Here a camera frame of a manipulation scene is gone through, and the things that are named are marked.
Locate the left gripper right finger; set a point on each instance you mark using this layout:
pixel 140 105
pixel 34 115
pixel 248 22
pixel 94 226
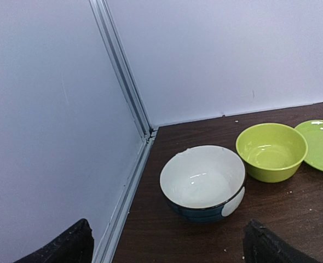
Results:
pixel 260 244

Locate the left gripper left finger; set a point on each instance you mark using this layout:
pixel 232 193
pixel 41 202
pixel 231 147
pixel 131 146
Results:
pixel 76 244

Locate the black white dotted cup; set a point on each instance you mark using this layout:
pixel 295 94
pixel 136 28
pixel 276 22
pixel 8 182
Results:
pixel 204 184

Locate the green small bowl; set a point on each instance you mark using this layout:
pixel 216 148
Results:
pixel 272 152

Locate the green saucer plate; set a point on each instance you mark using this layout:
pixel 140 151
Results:
pixel 312 131

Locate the left aluminium frame post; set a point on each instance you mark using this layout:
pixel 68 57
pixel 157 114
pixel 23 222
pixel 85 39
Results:
pixel 119 61

